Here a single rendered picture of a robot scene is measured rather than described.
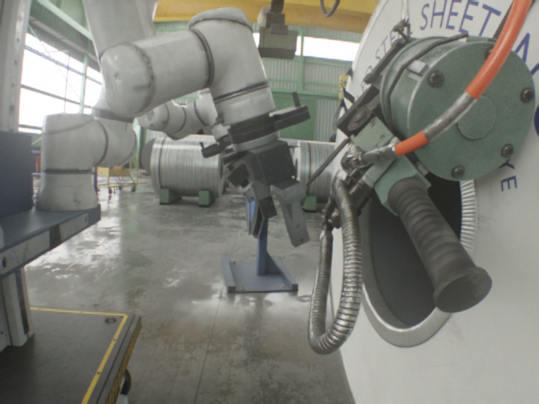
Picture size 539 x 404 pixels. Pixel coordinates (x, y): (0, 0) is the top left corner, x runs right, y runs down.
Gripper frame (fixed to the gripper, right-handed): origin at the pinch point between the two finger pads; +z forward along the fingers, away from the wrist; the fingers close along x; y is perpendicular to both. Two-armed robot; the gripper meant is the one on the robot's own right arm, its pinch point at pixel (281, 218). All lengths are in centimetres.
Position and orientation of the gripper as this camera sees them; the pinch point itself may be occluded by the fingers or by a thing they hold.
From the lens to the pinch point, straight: 51.1
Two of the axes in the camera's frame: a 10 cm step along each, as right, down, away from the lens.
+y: -8.9, 3.8, -2.4
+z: 2.9, 9.0, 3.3
